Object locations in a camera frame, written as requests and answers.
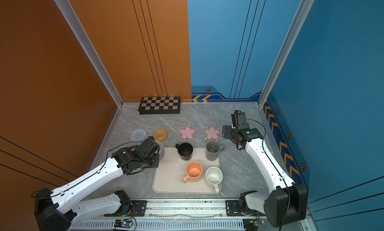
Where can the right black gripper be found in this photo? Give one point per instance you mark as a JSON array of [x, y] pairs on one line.
[[226, 130]]

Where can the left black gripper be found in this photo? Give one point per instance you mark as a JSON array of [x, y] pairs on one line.
[[156, 163]]

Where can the purple mug white inside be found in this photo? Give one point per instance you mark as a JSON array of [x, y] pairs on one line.
[[161, 150]]

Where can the blue woven round coaster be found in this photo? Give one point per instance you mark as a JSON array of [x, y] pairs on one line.
[[138, 135]]

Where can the tan rattan round coaster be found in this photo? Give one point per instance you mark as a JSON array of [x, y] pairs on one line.
[[160, 135]]

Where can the pink flower coaster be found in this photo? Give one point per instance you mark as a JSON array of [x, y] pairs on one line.
[[212, 133], [187, 133]]

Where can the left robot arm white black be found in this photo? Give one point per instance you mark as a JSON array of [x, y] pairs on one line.
[[58, 209]]

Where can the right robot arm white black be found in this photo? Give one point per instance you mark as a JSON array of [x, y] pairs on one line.
[[287, 201]]

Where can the grey mug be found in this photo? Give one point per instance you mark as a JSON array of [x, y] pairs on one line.
[[212, 150]]

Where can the black mug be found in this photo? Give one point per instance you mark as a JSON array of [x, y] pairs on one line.
[[185, 151]]

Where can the brown white chessboard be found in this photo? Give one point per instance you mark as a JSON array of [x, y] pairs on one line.
[[160, 105]]

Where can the orange pink mug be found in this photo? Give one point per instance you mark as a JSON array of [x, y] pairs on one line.
[[194, 171]]

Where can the green circuit board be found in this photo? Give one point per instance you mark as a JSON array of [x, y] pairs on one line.
[[124, 225]]

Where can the right small circuit board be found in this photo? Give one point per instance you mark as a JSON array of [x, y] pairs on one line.
[[252, 224]]

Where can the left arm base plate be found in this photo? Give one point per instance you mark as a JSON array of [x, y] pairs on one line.
[[136, 207]]

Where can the aluminium rail frame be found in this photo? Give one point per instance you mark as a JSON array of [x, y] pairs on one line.
[[200, 214]]

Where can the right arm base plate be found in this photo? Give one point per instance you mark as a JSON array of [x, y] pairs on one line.
[[233, 209]]

